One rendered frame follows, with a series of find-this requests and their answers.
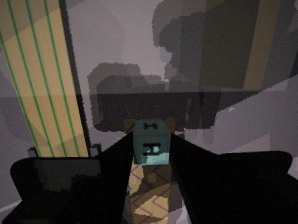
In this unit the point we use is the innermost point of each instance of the dark teal cube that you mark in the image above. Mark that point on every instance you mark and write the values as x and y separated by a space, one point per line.
151 142

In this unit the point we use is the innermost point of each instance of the tan flat strip with green lines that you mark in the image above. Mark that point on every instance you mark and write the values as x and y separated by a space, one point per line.
56 124

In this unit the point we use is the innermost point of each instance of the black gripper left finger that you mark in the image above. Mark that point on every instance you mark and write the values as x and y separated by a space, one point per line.
104 176

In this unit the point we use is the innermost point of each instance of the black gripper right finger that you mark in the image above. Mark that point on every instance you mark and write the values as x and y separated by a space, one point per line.
204 178

